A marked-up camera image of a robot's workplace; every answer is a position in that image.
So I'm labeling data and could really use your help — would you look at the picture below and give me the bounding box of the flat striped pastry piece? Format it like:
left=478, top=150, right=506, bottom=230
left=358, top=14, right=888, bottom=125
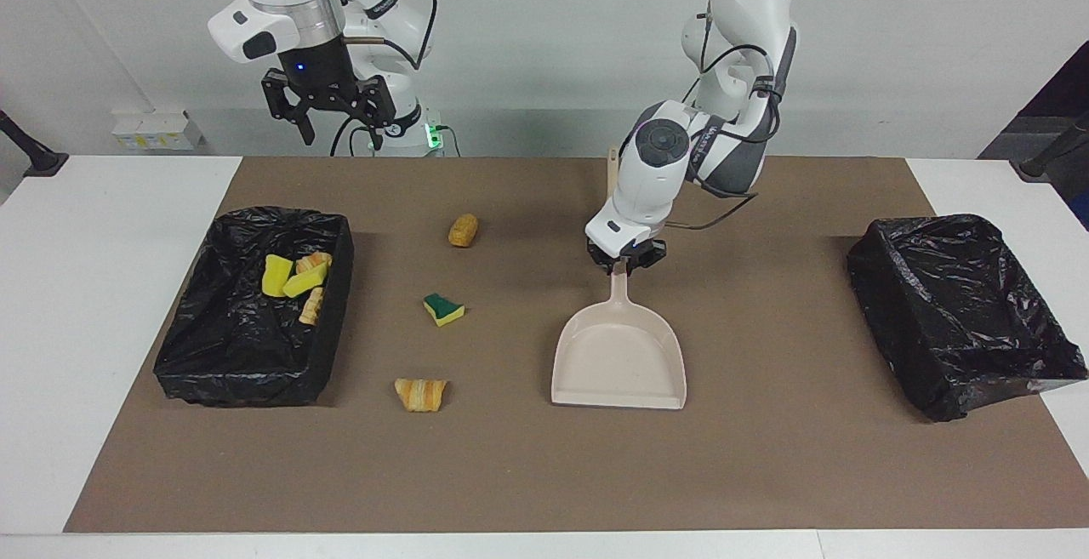
left=394, top=378, right=448, bottom=414

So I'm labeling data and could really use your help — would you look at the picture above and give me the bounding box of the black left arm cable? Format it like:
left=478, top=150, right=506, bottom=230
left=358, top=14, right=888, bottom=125
left=664, top=0, right=779, bottom=233

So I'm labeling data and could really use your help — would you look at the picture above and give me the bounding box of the black bag-lined bin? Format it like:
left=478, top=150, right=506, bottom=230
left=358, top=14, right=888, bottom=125
left=153, top=207, right=356, bottom=408
left=846, top=214, right=1089, bottom=423

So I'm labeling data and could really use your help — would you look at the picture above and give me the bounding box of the black right base cable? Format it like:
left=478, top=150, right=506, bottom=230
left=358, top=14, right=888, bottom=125
left=330, top=113, right=375, bottom=157

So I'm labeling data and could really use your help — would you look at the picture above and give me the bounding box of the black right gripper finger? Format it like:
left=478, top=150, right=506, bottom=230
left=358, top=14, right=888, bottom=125
left=260, top=70, right=317, bottom=147
left=357, top=76, right=396, bottom=151

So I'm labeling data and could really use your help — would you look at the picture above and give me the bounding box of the brown table mat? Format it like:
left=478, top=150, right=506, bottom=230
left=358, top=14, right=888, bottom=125
left=64, top=157, right=1089, bottom=534

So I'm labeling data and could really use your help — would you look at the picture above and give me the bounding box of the beige plastic dustpan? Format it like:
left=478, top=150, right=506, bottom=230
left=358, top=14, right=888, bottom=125
left=550, top=263, right=688, bottom=411

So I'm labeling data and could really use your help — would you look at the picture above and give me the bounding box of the white power strip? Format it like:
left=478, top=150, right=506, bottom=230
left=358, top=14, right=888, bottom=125
left=111, top=110, right=203, bottom=151

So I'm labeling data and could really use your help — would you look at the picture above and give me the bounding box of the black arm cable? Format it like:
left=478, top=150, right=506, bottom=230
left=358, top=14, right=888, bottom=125
left=343, top=0, right=439, bottom=71
left=664, top=0, right=779, bottom=233

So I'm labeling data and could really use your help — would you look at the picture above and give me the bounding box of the green topped yellow sponge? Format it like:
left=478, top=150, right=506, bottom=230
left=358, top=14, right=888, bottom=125
left=262, top=254, right=294, bottom=298

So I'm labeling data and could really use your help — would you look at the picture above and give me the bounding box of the green yellow sponge wedge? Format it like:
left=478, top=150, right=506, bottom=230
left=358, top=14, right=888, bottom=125
left=423, top=292, right=467, bottom=328

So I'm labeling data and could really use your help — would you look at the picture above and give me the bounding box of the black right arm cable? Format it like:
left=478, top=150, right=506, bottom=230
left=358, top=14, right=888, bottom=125
left=343, top=0, right=439, bottom=71

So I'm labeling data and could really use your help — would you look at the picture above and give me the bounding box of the black angled stand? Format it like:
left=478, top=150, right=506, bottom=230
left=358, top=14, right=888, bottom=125
left=0, top=108, right=70, bottom=178
left=1010, top=112, right=1089, bottom=183

